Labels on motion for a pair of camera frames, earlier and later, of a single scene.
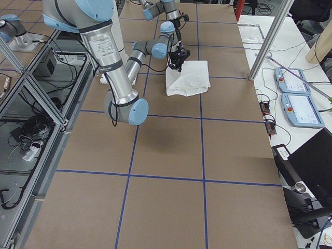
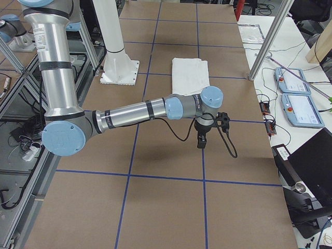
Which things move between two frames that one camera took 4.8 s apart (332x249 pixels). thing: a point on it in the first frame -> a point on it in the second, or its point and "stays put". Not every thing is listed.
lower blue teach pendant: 301,111 stays put
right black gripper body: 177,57 -> 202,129
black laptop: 312,161 stays put
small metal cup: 300,187 stays put
